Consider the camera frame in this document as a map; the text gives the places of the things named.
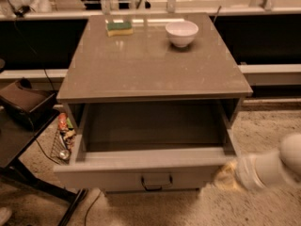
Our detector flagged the wire basket with items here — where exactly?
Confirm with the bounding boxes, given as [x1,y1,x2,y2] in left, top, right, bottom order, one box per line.
[50,113,76,164]

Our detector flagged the black cable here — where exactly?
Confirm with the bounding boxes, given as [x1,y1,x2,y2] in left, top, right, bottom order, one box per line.
[12,14,57,92]

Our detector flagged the green and yellow sponge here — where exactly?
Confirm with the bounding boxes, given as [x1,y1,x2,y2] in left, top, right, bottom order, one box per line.
[106,22,134,37]

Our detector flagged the black drawer handle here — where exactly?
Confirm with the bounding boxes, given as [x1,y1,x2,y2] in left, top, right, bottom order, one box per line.
[140,173,173,192]

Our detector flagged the dark brown box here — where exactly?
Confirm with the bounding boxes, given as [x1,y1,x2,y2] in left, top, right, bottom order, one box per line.
[0,78,55,131]

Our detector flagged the white ceramic bowl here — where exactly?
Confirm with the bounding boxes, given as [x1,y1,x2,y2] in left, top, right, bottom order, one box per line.
[166,21,198,48]

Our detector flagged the grey top drawer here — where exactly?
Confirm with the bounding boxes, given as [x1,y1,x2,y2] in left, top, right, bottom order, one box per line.
[53,99,243,194]

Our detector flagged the grey cabinet with glossy top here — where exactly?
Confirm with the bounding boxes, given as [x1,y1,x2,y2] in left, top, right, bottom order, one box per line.
[55,12,254,153]

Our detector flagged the black side table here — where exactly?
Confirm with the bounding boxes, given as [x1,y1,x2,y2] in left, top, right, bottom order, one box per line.
[0,109,87,226]

